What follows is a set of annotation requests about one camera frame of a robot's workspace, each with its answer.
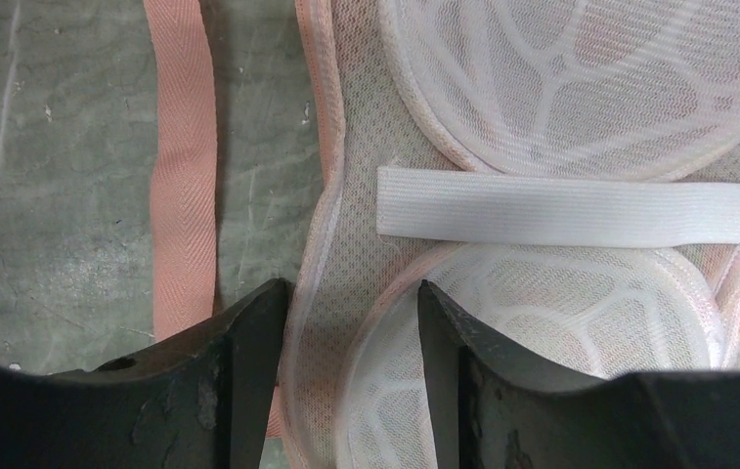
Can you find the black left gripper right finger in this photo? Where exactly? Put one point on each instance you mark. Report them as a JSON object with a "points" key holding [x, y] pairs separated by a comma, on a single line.
{"points": [[495, 404]]}

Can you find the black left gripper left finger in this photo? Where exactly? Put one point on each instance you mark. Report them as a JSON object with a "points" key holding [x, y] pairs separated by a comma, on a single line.
{"points": [[198, 399]]}

